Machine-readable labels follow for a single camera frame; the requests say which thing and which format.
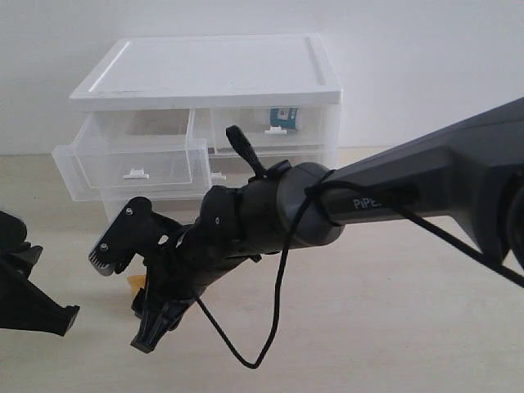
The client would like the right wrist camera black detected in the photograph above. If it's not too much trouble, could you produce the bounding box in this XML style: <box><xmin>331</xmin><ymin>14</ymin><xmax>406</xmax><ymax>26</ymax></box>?
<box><xmin>88</xmin><ymin>196</ymin><xmax>182</xmax><ymax>277</ymax></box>

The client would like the middle wide clear drawer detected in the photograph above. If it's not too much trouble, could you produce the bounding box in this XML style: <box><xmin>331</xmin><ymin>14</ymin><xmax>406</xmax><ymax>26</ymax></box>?
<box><xmin>210</xmin><ymin>150</ymin><xmax>338</xmax><ymax>187</ymax></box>

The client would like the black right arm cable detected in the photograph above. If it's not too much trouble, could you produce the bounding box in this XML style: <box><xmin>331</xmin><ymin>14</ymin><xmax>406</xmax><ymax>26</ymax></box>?
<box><xmin>192</xmin><ymin>124</ymin><xmax>524</xmax><ymax>370</ymax></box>

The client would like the white pill bottle teal label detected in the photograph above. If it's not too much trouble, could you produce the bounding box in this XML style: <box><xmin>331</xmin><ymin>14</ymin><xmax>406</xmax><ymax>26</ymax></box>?
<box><xmin>269</xmin><ymin>107</ymin><xmax>305</xmax><ymax>131</ymax></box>

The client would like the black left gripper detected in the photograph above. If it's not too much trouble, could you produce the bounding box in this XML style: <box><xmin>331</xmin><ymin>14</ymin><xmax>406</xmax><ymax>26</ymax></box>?
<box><xmin>1</xmin><ymin>211</ymin><xmax>80</xmax><ymax>337</ymax></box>

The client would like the wide clear drawer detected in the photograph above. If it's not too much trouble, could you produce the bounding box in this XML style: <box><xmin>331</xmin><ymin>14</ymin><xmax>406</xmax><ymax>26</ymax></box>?
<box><xmin>210</xmin><ymin>150</ymin><xmax>338</xmax><ymax>187</ymax></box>
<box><xmin>100</xmin><ymin>187</ymin><xmax>209</xmax><ymax>224</ymax></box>

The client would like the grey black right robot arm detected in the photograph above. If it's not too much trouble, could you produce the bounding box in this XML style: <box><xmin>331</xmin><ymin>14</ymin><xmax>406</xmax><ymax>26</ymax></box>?
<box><xmin>132</xmin><ymin>99</ymin><xmax>523</xmax><ymax>353</ymax></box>

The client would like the bottom wide clear drawer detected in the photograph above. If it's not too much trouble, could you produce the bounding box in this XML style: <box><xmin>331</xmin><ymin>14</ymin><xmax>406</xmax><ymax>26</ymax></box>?
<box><xmin>100</xmin><ymin>187</ymin><xmax>209</xmax><ymax>224</ymax></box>

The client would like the yellow cheese wedge toy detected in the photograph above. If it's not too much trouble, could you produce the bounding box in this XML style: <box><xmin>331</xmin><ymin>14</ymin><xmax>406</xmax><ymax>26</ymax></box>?
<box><xmin>127</xmin><ymin>275</ymin><xmax>147</xmax><ymax>293</ymax></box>

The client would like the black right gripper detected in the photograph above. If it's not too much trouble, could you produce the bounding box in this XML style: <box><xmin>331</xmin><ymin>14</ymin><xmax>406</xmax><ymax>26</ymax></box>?
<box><xmin>130</xmin><ymin>222</ymin><xmax>261</xmax><ymax>353</ymax></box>

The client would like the white plastic drawer cabinet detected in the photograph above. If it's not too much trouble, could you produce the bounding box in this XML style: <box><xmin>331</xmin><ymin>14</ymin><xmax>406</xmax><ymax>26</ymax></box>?
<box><xmin>68</xmin><ymin>32</ymin><xmax>343</xmax><ymax>224</ymax></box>

